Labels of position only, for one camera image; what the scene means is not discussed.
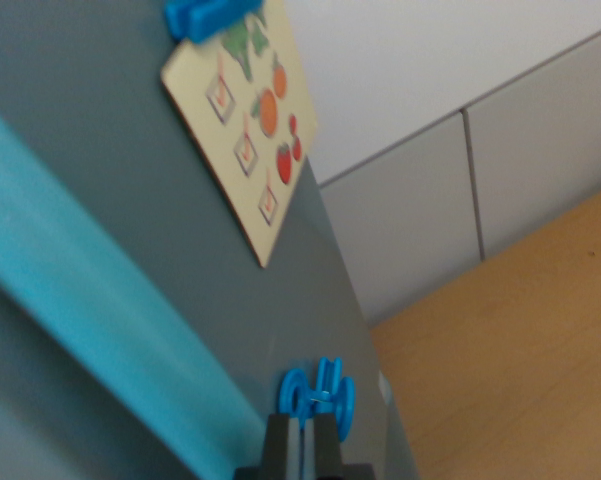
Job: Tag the cream shopping list card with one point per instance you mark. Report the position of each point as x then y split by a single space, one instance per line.
205 75

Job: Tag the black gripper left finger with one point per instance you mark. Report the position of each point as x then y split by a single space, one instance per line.
279 450

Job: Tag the blue empty clip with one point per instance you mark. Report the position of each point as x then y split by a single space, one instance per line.
345 405

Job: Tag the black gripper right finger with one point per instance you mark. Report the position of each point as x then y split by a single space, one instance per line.
327 450

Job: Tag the grey wall panel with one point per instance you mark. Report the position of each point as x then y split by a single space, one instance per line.
405 215
545 140

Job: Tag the blue clip holding card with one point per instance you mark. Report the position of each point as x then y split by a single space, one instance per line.
205 20

